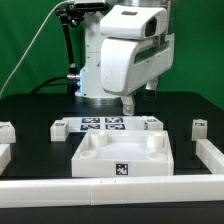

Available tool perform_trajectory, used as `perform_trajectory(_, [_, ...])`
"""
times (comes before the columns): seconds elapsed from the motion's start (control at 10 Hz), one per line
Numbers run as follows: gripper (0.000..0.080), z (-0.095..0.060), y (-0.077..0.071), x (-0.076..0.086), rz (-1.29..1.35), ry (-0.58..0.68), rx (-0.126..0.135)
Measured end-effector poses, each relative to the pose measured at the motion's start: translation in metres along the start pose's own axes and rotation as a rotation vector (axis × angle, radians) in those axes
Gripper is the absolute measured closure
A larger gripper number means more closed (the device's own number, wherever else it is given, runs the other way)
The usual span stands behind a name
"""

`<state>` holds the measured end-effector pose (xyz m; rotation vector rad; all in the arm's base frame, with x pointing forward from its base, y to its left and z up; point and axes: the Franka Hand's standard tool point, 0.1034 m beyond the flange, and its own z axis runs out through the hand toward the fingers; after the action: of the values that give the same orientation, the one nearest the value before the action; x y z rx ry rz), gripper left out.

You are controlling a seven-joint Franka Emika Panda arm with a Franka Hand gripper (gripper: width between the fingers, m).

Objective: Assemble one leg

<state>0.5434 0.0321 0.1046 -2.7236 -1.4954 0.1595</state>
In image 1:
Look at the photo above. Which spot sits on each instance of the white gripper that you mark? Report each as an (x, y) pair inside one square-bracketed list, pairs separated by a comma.
[(126, 65)]

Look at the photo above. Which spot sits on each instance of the white square tabletop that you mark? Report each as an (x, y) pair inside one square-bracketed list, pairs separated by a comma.
[(122, 153)]

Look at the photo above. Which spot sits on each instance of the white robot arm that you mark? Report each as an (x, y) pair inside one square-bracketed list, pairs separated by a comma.
[(91, 87)]

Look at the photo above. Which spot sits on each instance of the white AprilTag base sheet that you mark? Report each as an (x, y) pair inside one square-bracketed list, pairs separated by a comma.
[(82, 124)]

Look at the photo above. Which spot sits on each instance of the white right obstacle bar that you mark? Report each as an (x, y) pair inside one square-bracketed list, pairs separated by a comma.
[(210, 155)]

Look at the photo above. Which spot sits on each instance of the white obstacle bar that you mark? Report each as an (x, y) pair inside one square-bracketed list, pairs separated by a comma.
[(5, 156), (105, 191), (210, 155)]

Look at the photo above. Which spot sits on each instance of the white front obstacle bar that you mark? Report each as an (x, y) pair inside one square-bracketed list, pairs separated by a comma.
[(105, 191)]

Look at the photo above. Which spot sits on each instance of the white left obstacle bar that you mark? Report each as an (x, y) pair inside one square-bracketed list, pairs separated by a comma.
[(5, 156)]

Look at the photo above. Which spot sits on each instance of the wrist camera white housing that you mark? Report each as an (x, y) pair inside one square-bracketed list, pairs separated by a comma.
[(138, 23)]

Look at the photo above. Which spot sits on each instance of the overhead camera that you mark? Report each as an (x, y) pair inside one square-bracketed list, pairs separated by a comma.
[(91, 5)]

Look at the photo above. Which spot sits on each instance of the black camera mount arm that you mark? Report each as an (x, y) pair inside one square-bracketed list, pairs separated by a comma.
[(74, 76)]

